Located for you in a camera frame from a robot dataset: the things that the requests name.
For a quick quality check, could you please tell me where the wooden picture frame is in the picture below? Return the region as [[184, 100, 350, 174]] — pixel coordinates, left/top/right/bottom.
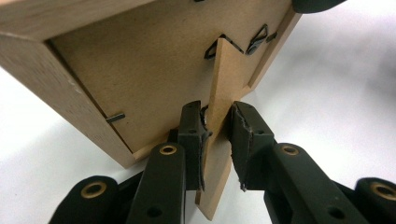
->
[[0, 0, 303, 169]]

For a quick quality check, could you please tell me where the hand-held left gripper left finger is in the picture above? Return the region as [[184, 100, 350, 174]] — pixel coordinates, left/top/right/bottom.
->
[[177, 100, 213, 191]]

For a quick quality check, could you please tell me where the fibreboard frame stand leg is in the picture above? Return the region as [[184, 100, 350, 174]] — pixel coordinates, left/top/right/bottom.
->
[[195, 37, 247, 221]]

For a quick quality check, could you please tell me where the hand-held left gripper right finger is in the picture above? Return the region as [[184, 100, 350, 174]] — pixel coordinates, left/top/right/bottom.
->
[[230, 101, 276, 191]]

